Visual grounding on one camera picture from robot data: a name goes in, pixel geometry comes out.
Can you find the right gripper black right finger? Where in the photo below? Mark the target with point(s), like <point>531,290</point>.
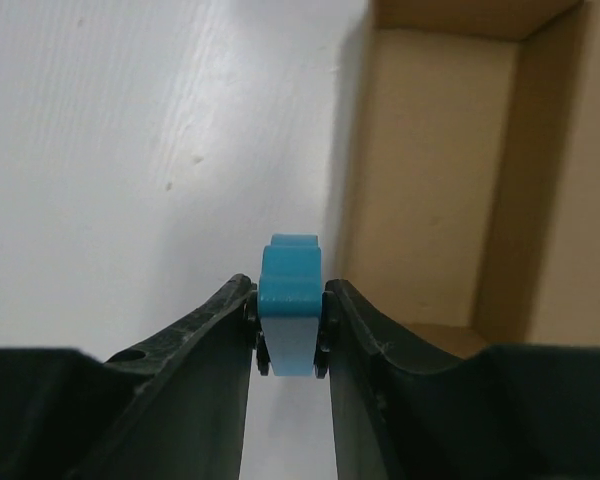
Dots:
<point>405,409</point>

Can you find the blue toy car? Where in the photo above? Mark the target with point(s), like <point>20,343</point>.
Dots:
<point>290,312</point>

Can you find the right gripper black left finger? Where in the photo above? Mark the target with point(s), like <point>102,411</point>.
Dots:
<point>172,406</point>

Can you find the brown cardboard box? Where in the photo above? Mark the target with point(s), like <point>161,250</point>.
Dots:
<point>472,213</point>

